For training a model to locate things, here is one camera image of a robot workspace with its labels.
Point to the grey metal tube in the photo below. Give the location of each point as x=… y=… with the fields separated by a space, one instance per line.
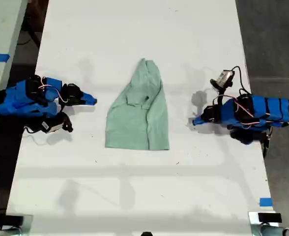
x=4 y=232
x=274 y=231

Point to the small black clamp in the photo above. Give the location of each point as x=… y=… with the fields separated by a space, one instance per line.
x=147 y=233

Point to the pale green T-shirt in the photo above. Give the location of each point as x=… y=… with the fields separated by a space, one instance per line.
x=137 y=118

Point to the black box on grey plate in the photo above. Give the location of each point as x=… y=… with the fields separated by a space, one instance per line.
x=14 y=220

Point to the black box on white plate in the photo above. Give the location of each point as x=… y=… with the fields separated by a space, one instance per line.
x=269 y=217

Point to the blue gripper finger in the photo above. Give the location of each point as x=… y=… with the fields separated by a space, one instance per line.
x=199 y=121
x=89 y=99

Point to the short blue tape strip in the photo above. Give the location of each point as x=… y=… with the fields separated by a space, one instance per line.
x=266 y=202

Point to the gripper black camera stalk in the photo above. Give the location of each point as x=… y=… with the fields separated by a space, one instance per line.
x=66 y=120
x=220 y=93

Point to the pale side table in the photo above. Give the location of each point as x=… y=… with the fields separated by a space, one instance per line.
x=2 y=29

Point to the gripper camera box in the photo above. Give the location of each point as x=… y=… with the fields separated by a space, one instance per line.
x=225 y=78
x=51 y=126

